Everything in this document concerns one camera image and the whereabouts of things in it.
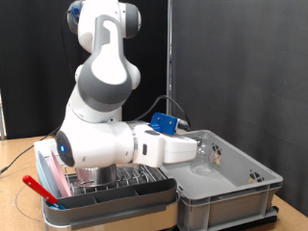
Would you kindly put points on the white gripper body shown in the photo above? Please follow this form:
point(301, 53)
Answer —
point(173, 149)

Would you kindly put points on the white box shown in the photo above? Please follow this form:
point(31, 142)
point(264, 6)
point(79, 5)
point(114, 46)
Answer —
point(41, 147)

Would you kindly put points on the blue utensil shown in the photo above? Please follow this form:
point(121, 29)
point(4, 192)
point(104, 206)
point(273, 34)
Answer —
point(56, 207)

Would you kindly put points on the metal cup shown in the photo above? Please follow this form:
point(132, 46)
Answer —
point(102, 175)

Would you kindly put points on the grey cutlery holder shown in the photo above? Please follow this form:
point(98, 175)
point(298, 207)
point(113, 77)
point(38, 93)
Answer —
point(112, 195)

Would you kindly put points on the clear wine glass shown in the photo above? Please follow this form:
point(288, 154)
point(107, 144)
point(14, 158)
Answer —
point(205, 160)

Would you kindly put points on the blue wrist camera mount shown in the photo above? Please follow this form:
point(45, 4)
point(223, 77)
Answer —
point(163, 123)

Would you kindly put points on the grey plastic crate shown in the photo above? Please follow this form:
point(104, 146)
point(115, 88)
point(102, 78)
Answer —
point(224, 205)

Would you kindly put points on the dish drying rack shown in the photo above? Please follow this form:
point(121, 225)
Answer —
point(128, 224)

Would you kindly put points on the black platform under crate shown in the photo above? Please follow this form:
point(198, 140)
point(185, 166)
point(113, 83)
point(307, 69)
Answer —
point(256, 223)

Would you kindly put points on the metal frame post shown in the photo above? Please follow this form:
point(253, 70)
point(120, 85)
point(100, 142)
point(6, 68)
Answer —
point(2, 115)

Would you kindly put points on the vertical metal pole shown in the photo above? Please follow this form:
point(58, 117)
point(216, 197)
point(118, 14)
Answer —
point(169, 48)

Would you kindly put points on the pink plate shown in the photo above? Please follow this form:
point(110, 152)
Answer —
point(61, 181)

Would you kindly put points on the light blue plate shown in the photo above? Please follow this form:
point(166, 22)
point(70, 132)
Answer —
point(44, 174)

